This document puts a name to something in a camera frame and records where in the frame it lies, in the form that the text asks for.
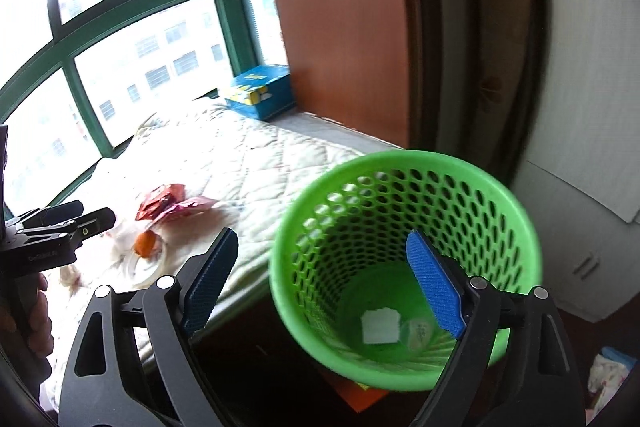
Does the round labelled plastic cup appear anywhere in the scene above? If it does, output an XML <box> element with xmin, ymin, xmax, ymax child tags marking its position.
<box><xmin>399</xmin><ymin>317</ymin><xmax>434</xmax><ymax>353</ymax></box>

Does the white foam block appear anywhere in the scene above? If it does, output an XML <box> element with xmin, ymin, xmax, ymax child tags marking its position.
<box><xmin>361</xmin><ymin>308</ymin><xmax>400</xmax><ymax>345</ymax></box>

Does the green mesh trash basket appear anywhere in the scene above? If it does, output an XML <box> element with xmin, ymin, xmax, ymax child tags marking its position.
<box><xmin>270</xmin><ymin>150</ymin><xmax>542</xmax><ymax>391</ymax></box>

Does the person left hand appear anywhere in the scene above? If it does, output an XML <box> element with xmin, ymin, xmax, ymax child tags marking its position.
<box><xmin>26</xmin><ymin>273</ymin><xmax>54</xmax><ymax>359</ymax></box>

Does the crumpled white paper ball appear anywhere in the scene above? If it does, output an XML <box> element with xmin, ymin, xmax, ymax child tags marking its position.
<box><xmin>60</xmin><ymin>263</ymin><xmax>84</xmax><ymax>296</ymax></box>

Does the red foil snack wrapper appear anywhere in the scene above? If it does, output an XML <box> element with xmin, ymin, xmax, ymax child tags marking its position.
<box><xmin>136</xmin><ymin>183</ymin><xmax>186</xmax><ymax>221</ymax></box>

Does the floral cloth on floor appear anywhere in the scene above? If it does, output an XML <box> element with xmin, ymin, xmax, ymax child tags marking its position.
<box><xmin>586</xmin><ymin>346</ymin><xmax>638</xmax><ymax>424</ymax></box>

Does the pink snack wrapper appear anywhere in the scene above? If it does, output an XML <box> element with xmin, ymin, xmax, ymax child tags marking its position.
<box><xmin>149</xmin><ymin>196</ymin><xmax>217</xmax><ymax>228</ymax></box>

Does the white quilted mat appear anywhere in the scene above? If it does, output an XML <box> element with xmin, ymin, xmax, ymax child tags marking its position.
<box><xmin>42</xmin><ymin>98</ymin><xmax>391</xmax><ymax>407</ymax></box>

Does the white cabinet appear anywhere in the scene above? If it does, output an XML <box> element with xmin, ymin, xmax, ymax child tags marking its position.
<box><xmin>511</xmin><ymin>161</ymin><xmax>639</xmax><ymax>322</ymax></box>

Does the blue tissue box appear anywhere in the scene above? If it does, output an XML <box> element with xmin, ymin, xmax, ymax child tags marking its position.
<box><xmin>218</xmin><ymin>65</ymin><xmax>296</xmax><ymax>121</ymax></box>

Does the brown wooden wardrobe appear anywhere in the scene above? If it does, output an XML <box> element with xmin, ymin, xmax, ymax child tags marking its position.
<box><xmin>276</xmin><ymin>0</ymin><xmax>421</xmax><ymax>148</ymax></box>

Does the green window frame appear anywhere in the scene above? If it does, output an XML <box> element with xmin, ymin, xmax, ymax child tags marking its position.
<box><xmin>0</xmin><ymin>0</ymin><xmax>281</xmax><ymax>208</ymax></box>

